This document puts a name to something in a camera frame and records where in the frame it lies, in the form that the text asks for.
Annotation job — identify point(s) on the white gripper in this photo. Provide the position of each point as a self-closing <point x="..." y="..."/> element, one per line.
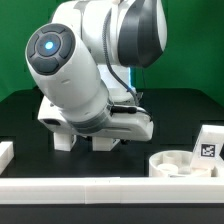
<point x="125" y="126"/>

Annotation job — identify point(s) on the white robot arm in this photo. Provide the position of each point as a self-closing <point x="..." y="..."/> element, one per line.
<point x="70" y="58"/>

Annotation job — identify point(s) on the white U-shaped fence wall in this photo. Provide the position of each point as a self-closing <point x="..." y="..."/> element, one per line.
<point x="114" y="190"/>

